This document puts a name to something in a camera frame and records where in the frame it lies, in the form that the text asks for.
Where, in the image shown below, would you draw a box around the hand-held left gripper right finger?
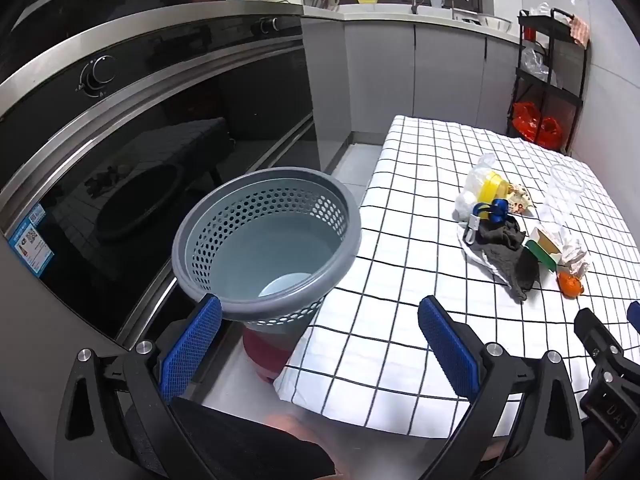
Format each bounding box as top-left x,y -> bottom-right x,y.
417,295 -> 586,480

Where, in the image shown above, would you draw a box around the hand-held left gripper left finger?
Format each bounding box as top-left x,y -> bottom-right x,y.
54,295 -> 223,480

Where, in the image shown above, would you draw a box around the white tissue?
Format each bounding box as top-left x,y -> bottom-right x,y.
550,225 -> 590,276

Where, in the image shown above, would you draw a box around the green white carton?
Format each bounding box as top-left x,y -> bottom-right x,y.
525,226 -> 563,273

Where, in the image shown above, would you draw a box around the dark grey rag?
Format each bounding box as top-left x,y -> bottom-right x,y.
472,216 -> 543,303

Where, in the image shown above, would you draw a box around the clear plastic cup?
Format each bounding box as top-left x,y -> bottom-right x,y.
539,162 -> 587,226

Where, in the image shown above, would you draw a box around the grey perforated waste basket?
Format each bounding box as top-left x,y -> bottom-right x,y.
171,166 -> 362,336

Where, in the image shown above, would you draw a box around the orange peel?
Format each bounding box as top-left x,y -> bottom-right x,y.
557,271 -> 586,298

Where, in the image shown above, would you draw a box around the red stool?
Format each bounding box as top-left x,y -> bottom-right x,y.
242,327 -> 296,383

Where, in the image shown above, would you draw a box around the clear plastic wrapper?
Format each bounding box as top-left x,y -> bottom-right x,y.
457,220 -> 511,286

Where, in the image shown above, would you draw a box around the white black checkered tablecloth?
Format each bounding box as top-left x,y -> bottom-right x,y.
274,114 -> 640,436

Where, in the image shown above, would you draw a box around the person's black shorts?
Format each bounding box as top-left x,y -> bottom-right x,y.
125,397 -> 336,480

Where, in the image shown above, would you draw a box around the person's leg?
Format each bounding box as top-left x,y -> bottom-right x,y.
262,407 -> 341,480

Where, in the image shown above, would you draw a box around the white plastic bag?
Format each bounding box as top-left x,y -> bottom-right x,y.
453,154 -> 501,221

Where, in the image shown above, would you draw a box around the red white snack wrapper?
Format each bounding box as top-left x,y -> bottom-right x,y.
505,185 -> 532,217

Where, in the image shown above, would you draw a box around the yellow tape roll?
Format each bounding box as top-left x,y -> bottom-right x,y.
475,171 -> 511,206

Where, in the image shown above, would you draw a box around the black built-in oven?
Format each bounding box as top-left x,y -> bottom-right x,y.
0,15 -> 321,351

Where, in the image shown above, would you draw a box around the blue energy label sticker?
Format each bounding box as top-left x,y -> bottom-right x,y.
7,205 -> 55,273

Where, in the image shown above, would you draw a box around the red plastic bag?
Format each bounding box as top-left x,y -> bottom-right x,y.
511,101 -> 543,143
537,117 -> 563,150

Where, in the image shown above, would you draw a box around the black shelf rack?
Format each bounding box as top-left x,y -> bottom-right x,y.
507,8 -> 591,156

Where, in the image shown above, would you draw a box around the clear plastic bag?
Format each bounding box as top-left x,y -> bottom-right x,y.
520,42 -> 558,81

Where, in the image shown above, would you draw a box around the grey kitchen cabinet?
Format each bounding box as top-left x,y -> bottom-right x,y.
300,15 -> 521,136

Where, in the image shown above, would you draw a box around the orange checkered towel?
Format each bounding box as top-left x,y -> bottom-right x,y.
567,16 -> 592,50

